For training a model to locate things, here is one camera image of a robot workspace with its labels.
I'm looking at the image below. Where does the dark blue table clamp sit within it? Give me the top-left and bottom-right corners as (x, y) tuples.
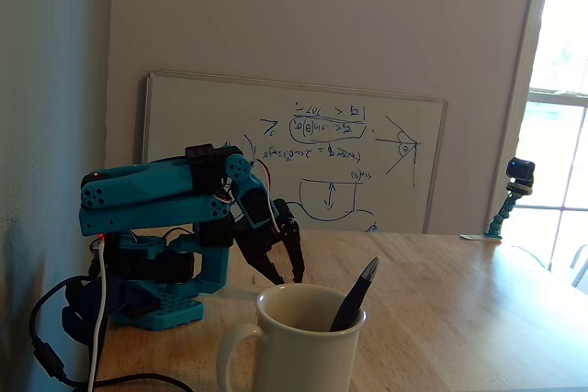
(61, 274), (161, 343)

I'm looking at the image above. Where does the white framed window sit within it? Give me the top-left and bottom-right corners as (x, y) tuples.
(486, 0), (588, 274)

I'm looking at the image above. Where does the small black action camera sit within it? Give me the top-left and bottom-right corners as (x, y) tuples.
(504, 157), (537, 191)

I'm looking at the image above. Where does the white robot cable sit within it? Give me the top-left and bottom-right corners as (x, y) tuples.
(85, 236), (110, 392)

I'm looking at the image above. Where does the white ceramic mug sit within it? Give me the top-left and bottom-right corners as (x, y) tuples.
(215, 282), (368, 392)

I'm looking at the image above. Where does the teal flexible camera mount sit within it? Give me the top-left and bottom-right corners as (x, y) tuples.
(459, 182), (534, 242)

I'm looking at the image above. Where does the whiteboard with blue writing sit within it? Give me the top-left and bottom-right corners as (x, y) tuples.
(140, 70), (449, 235)

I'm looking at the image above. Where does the blue and black pen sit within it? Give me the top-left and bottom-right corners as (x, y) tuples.
(328, 256), (381, 334)

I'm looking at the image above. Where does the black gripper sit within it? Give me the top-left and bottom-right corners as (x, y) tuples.
(232, 198), (308, 286)

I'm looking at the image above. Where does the black cable with ferrite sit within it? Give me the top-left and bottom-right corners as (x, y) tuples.
(28, 274), (195, 392)

